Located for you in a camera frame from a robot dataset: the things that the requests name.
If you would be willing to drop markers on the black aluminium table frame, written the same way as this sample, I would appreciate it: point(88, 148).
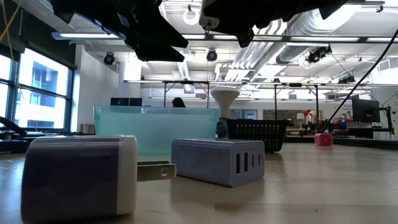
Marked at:
point(56, 133)

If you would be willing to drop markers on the black slotted plastic basket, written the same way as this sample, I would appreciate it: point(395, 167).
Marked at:
point(258, 133)

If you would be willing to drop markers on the long ceiling light strip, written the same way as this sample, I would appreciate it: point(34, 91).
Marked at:
point(90, 35)

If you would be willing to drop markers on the purple white USB charger cube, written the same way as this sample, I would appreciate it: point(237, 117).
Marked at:
point(71, 177)

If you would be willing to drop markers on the small black monitor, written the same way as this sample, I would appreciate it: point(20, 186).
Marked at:
point(136, 101)
point(119, 101)

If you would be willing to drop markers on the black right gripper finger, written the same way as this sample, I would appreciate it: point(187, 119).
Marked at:
point(236, 15)

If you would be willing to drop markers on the teal translucent plastic bin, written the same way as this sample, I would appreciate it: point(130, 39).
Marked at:
point(155, 127)

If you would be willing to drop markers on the white bulb table lamp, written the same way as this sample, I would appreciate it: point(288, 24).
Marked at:
point(224, 95)

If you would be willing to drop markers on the large window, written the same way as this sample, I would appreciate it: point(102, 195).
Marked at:
point(40, 93)

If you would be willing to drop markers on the black metal frame stand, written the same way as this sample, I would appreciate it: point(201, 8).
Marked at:
point(275, 102)
point(164, 93)

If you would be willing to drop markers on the black ceiling camera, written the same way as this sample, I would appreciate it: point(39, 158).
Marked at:
point(109, 58)
point(317, 55)
point(211, 55)

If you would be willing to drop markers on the lavender multi-port charger block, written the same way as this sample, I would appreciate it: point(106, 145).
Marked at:
point(202, 161)

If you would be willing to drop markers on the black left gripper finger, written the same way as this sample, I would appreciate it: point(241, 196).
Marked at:
point(161, 35)
point(155, 54)

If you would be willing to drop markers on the red desk lamp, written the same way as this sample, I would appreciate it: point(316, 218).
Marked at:
point(306, 112)

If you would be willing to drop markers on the person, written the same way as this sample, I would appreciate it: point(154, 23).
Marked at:
point(178, 102)

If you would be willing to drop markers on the black computer monitor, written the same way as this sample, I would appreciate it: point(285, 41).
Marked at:
point(365, 110)

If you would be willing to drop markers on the pink wall charger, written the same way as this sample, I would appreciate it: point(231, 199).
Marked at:
point(323, 140)

